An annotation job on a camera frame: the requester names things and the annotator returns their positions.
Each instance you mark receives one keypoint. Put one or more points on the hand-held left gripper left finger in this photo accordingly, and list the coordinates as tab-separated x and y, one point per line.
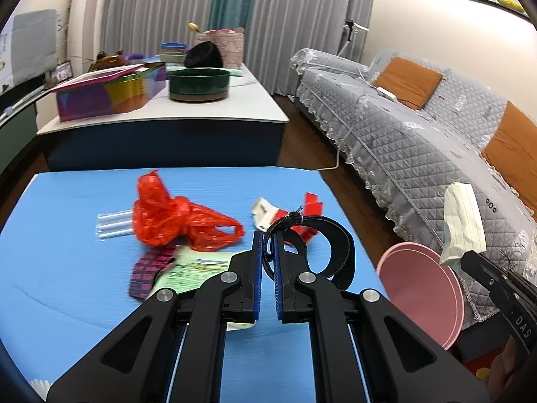
256	285

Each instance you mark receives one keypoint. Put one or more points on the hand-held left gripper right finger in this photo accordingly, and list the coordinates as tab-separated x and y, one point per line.
279	285

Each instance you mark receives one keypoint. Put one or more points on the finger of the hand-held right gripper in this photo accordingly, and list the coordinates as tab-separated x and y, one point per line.
526	289
486	277

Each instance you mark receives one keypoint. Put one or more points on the pale yellow tissue packet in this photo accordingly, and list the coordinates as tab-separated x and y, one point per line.
461	222

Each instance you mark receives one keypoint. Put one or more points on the green white packet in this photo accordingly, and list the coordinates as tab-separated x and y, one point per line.
193	268

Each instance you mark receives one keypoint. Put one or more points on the pink plastic basin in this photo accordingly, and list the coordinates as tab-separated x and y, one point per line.
419	294

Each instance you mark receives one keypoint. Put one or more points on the red plastic bag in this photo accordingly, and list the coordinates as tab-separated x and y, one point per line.
168	218

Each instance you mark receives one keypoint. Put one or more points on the magenta black patterned wrapper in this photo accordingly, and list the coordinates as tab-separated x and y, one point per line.
144	275

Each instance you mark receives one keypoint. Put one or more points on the clear pack of white straws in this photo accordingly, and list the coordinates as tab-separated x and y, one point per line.
113	224

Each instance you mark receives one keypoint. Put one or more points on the person's right hand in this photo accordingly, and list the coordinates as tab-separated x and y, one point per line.
507	361

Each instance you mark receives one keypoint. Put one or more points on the red box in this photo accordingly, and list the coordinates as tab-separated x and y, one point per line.
482	365

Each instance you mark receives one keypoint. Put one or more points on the white card piece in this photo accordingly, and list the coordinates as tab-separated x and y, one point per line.
264	212

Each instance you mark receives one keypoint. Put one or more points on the red paper wrapper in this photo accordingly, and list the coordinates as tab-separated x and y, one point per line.
312	210

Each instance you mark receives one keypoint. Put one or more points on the large orange cushion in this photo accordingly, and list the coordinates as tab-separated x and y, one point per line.
516	147

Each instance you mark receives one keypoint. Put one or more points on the grey quilted sofa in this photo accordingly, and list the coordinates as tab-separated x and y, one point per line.
398	134

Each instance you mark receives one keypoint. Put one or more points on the white top coffee table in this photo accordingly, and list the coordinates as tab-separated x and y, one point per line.
168	142

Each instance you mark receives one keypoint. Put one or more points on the blue floral tablecloth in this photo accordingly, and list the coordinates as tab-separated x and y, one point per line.
63	260

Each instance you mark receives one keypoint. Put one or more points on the dark green round tin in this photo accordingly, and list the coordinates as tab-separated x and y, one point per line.
199	86

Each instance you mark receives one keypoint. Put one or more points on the white power strip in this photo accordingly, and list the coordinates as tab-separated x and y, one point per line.
386	93

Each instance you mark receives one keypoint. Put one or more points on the small orange cushion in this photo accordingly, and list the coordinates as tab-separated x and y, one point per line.
407	82

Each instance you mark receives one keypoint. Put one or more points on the black bowl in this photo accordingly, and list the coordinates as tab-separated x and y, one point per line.
203	54

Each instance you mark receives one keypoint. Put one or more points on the pink lace basket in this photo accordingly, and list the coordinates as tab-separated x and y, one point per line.
233	48

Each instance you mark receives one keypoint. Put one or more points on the colourful rectangular tin box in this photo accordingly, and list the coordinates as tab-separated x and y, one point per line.
105	96

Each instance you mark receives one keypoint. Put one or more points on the stack of coloured bowls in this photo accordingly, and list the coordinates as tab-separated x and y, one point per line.
172	52

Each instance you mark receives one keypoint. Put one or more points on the purple plastic cup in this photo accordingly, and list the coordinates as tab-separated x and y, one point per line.
135	56

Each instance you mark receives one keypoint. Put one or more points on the yellow artificial flower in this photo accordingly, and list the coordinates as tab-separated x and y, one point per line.
194	27

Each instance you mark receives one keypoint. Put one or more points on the grey curtain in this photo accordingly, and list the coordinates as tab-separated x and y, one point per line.
159	4
306	21

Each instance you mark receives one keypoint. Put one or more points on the white television cabinet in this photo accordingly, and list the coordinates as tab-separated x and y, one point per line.
16	134

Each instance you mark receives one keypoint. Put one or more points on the white blue rod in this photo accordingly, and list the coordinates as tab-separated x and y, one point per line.
8	111

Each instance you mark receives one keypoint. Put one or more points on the cream standing air conditioner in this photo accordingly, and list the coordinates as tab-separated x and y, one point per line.
88	8

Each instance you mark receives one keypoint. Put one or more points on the grey covered television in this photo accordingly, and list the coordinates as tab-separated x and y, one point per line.
33	42

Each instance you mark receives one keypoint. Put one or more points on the small photo frame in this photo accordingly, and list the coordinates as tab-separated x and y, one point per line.
63	70

